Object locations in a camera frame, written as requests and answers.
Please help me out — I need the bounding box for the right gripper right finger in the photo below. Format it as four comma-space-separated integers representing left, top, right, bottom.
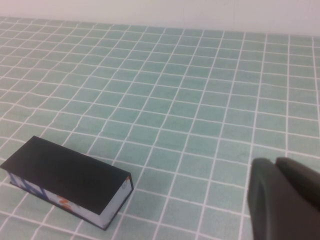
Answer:
274, 156, 320, 211

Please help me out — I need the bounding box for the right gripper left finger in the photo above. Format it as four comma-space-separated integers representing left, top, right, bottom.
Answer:
246, 157, 320, 240

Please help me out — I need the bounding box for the black printed glasses case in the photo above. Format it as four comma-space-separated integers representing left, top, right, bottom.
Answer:
0, 135, 134, 231

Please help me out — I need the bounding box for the green checked tablecloth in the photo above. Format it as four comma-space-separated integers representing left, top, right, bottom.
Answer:
0, 16, 320, 240

